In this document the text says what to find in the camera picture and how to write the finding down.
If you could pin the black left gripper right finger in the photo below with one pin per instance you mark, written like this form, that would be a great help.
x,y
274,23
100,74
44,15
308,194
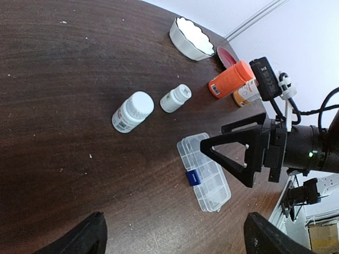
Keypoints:
x,y
261,236

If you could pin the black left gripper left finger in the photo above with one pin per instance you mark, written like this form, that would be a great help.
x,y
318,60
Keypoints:
x,y
89,236

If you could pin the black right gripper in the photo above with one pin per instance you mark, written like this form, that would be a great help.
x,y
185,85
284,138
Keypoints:
x,y
240,152

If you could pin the clear plastic pill organizer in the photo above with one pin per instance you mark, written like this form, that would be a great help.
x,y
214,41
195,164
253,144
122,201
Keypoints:
x,y
205,176

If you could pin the orange pill bottle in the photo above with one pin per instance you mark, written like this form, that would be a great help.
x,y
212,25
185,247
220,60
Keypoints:
x,y
230,80

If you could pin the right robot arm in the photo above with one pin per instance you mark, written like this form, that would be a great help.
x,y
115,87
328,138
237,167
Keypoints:
x,y
309,148

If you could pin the grey capped vitamin bottle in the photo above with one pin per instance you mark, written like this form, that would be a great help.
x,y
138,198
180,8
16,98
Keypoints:
x,y
246,94

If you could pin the red floral saucer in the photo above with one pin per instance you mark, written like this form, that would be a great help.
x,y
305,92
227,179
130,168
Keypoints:
x,y
225,58

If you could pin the small white pill bottle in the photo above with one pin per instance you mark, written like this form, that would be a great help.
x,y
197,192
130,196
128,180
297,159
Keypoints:
x,y
174,99

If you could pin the white fluted ceramic bowl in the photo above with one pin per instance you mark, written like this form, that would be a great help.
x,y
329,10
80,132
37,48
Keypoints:
x,y
189,40

